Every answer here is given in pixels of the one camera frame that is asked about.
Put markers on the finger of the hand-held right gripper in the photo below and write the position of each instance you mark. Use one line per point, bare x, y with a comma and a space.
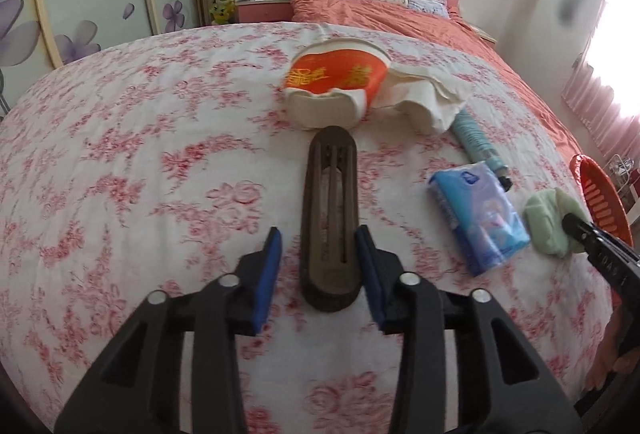
580, 231

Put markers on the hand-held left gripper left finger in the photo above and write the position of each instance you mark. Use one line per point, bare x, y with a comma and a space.
265, 284

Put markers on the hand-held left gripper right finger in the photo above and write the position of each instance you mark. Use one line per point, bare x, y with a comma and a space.
371, 284

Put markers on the green cloth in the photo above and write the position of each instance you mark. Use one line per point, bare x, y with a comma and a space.
547, 224

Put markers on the orange plastic basket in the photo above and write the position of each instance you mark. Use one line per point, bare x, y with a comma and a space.
600, 194

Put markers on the blue tissue pack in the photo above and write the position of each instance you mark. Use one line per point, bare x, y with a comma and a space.
475, 219

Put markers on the teal spray bottle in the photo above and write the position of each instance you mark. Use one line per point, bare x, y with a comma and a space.
470, 134

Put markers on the white cloth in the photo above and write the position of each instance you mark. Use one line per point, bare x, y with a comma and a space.
430, 104

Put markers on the person's right hand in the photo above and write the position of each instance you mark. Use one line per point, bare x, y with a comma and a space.
615, 354

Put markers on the pink curtain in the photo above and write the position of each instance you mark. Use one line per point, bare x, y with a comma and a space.
595, 99

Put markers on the floral tablecloth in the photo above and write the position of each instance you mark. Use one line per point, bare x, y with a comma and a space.
150, 164

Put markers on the coral duvet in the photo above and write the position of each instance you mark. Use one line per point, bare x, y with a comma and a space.
450, 29

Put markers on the pink nightstand with mugs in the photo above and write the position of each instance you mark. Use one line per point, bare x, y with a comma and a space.
262, 12

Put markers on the yellow green plush toy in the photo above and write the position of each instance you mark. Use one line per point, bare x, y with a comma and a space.
222, 7

